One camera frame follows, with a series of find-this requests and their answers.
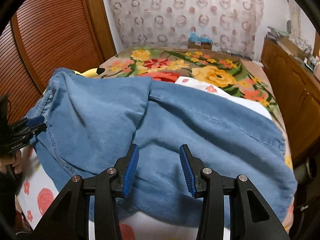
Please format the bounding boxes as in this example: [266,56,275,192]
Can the blue denim pants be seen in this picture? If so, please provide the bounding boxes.
[27,68,297,228]

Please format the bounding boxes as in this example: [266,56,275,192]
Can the left hand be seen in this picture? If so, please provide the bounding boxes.
[0,150,22,174]

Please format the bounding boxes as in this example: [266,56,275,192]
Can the white strawberry print sheet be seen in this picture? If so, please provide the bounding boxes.
[16,76,272,239]

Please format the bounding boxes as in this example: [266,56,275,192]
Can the yellow plush toy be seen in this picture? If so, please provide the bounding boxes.
[52,67,105,78]

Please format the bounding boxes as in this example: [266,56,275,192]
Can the wooden louvered wardrobe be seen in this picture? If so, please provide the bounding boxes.
[1,0,116,122]

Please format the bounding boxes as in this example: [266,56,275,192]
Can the floral brown blanket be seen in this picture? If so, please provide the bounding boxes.
[100,48,297,230]

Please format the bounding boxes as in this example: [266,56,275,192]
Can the wooden sideboard cabinet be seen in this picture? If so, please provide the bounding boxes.
[261,38,319,166]

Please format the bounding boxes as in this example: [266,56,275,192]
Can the circle patterned lace curtain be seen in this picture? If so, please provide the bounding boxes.
[109,0,264,58]

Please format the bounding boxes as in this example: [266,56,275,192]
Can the brown cardboard box on cabinet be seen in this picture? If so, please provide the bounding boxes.
[277,36,308,60]

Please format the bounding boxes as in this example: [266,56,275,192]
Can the cardboard box with blue item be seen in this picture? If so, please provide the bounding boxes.
[188,32,213,50]

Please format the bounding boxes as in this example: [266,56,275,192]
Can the beige side curtain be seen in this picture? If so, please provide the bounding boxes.
[287,0,301,38]

